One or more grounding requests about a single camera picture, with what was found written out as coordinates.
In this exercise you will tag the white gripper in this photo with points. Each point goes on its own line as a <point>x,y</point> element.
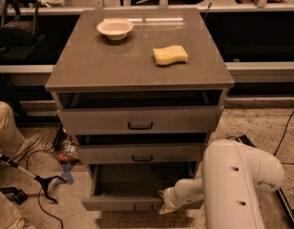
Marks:
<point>170,197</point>

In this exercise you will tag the grey bottom drawer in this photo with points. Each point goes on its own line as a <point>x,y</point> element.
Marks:
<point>133,186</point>

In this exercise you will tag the grey drawer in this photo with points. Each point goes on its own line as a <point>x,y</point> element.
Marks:
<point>133,186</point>
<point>155,120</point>
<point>112,154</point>

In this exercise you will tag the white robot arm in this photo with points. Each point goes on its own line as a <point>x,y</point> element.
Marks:
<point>232,173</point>

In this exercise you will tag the grey middle drawer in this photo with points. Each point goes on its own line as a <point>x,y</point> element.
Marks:
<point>112,154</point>

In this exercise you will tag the grey top drawer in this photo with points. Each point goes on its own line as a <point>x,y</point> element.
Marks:
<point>155,120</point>

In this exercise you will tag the grey drawer cabinet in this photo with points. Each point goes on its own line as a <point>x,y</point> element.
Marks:
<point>94,72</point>

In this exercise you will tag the black power adapter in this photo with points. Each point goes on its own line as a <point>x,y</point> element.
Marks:
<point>245,140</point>

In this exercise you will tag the blue tape cross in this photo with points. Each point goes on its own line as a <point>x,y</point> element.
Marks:
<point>66,177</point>

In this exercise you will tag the black bar on floor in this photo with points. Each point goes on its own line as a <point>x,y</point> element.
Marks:
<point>286,207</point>

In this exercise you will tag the black reacher grabber tool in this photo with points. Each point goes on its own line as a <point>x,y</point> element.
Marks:
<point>43,181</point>

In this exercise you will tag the grey shoe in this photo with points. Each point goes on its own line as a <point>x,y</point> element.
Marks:
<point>31,142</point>

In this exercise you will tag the black pedal device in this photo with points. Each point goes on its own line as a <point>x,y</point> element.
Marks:
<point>19,196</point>

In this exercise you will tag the yellow sponge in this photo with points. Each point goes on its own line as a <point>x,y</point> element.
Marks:
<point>170,55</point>

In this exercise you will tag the person knee beige trousers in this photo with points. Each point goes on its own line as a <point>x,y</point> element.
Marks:
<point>10,217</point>

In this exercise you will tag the person leg beige trousers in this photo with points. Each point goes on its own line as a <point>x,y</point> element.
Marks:
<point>12,142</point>

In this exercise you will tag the white bowl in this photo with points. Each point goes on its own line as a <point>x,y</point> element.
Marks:
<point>115,28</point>

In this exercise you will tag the black chair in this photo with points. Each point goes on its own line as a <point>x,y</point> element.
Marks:
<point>19,32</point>

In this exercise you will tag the wire basket with items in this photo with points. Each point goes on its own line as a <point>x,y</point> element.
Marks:
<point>60,145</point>

